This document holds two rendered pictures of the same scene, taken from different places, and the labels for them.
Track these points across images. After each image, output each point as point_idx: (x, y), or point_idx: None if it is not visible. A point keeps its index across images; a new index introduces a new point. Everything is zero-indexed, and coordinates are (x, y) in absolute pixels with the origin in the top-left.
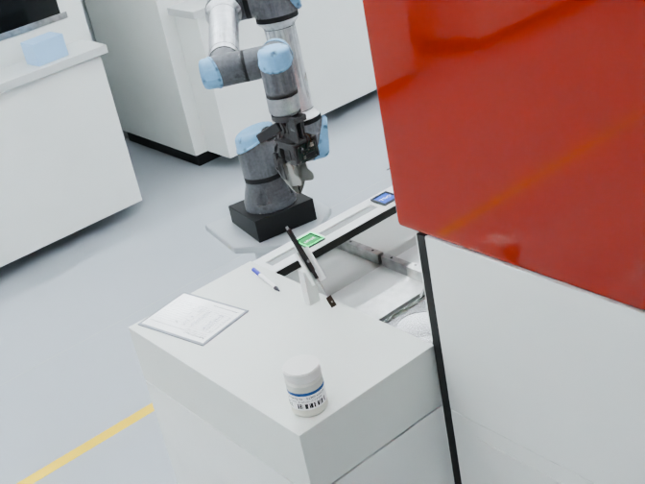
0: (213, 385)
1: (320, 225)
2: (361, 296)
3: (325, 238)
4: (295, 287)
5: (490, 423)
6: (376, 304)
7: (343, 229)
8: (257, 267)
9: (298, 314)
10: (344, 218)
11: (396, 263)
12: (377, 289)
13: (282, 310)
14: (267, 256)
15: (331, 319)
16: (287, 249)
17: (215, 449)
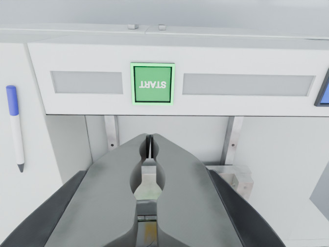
0: None
1: (210, 49)
2: (170, 117)
3: (175, 102)
4: (48, 175)
5: None
6: (141, 184)
7: (216, 102)
8: (25, 81)
9: (23, 217)
10: (250, 72)
11: (232, 121)
12: (190, 121)
13: (9, 200)
14: (63, 56)
15: None
16: (107, 68)
17: None
